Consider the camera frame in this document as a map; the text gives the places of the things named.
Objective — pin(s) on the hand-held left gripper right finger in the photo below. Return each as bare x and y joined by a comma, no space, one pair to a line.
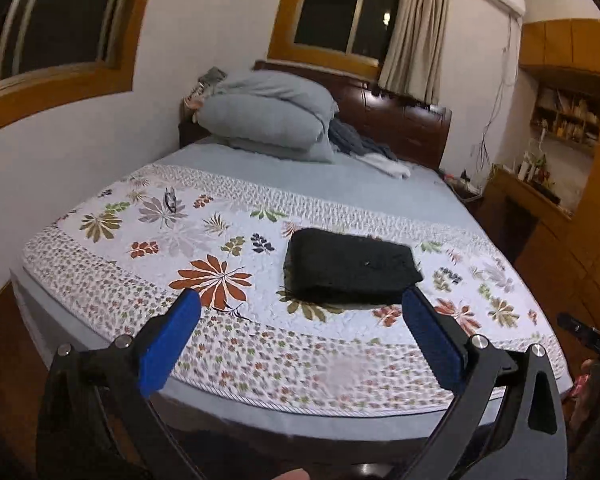
432,340

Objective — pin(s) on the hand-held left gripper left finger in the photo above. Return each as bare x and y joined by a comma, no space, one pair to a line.
167,340

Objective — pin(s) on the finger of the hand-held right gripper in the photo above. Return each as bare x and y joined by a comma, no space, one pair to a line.
592,337

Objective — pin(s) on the black pants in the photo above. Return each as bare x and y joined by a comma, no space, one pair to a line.
350,265

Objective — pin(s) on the person's right hand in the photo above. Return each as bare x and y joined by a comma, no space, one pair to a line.
586,385

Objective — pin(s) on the person's left hand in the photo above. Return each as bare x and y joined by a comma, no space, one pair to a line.
290,475

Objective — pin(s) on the floral quilted bed cover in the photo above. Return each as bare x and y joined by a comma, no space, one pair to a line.
180,240

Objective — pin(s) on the small black object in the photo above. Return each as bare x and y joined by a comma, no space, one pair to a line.
171,200

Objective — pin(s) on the dark nightstand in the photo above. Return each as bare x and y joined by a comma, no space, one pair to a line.
467,200

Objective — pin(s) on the white cloth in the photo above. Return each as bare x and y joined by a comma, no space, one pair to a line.
387,165

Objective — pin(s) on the group of small bottles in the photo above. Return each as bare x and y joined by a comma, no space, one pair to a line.
530,167

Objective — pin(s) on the bed with grey sheet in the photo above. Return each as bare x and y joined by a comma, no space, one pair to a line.
290,170

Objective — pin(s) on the dark brown wooden headboard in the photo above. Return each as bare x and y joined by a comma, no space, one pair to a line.
400,125

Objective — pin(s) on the dark grey garment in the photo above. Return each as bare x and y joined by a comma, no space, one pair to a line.
350,137

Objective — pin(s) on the row of shelf books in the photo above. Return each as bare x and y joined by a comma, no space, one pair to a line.
575,110

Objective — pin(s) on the folded grey duvet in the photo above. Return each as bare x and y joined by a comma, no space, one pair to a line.
265,115

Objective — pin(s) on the grey patterned cloth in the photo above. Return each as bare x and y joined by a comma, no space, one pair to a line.
212,77

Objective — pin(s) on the wooden built-in desk unit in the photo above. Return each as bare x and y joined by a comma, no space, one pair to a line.
565,45

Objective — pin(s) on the beige curtain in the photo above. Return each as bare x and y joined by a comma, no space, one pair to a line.
415,35

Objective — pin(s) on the wood-framed window without curtain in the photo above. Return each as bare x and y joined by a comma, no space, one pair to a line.
65,15

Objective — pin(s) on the wood-framed window with curtain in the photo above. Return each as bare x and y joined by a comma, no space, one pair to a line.
330,5

